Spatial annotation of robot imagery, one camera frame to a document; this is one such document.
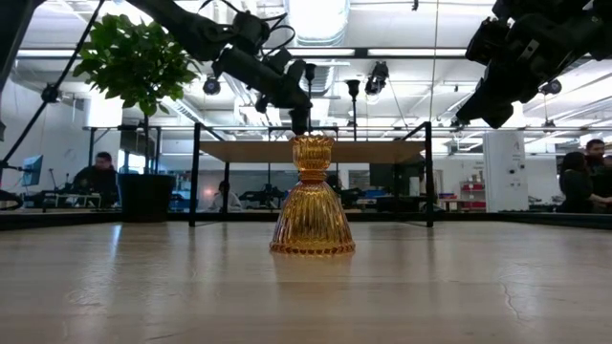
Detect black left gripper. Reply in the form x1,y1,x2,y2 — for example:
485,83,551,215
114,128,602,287
212,45,315,115

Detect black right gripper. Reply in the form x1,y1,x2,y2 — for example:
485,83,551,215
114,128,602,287
456,13,589,130

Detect amber ribbed glass candle holder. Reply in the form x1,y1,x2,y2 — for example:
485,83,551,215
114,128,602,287
269,134,357,256

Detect white cabinet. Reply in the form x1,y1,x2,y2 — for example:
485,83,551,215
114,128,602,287
482,130,530,213

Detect wooden shelf riser black legs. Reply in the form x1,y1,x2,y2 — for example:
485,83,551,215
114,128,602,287
188,121,435,228

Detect black ceiling spotlight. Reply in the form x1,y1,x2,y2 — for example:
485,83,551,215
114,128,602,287
202,75,223,97
363,60,390,97

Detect red shelf unit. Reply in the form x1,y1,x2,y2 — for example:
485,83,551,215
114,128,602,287
459,180,487,211

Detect person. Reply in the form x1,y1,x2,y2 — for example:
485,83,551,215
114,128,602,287
556,151,612,214
209,180,244,213
584,138,612,202
71,151,120,207

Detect blue storage bins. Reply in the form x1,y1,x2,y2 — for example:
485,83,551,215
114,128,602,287
356,188,389,201

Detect green leafy plant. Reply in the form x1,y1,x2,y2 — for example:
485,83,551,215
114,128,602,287
71,12,202,176

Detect computer monitor blue screen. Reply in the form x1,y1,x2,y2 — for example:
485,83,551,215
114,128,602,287
21,154,45,188

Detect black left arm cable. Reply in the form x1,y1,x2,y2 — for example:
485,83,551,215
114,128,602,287
198,0,298,61

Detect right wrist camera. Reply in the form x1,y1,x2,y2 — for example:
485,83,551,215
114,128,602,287
466,16,511,66

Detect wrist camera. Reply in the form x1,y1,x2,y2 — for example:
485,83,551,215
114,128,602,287
232,10,272,49
466,16,511,66

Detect thin hanging cable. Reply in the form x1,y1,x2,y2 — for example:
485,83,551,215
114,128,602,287
428,0,440,126

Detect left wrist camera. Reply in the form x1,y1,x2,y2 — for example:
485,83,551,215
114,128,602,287
232,10,272,49

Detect silver ventilation duct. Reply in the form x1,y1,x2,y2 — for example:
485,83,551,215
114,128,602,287
285,0,351,48

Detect black aluminium table frame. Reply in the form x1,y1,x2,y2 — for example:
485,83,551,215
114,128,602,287
0,208,612,231

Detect thin black slanted cable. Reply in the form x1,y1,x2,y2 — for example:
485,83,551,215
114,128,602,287
0,0,107,171

